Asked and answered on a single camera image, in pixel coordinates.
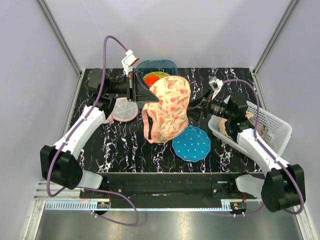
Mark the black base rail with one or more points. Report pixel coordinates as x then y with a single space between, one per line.
172 191

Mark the white plastic basket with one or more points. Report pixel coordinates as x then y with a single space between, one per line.
278 132

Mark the blue dotted plate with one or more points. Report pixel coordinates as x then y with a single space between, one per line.
192 145

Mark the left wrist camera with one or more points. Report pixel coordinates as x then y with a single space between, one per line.
128 61

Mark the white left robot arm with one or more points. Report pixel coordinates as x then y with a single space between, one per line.
59 162

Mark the beige bra in basket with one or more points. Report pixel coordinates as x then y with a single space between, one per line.
261 129

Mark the teal transparent plastic tray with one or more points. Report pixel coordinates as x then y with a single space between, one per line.
164 65

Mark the green dotted plate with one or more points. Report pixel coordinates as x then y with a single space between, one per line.
159 74

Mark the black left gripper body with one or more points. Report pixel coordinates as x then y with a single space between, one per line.
125 86

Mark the round pink mesh laundry bag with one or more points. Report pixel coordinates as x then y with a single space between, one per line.
123 111

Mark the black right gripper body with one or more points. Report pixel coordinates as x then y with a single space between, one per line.
218 108

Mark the orange mug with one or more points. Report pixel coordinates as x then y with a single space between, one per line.
151 79

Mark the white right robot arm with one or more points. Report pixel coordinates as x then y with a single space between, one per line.
283 186

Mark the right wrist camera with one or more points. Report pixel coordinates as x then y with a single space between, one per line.
216 85

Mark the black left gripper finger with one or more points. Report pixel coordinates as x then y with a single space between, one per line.
146 98
139 81

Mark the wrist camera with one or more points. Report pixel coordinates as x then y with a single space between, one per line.
216 85
128 61

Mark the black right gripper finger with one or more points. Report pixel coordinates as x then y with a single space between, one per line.
197 103
195 115

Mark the floral mesh laundry bag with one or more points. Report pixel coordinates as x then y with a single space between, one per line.
166 119

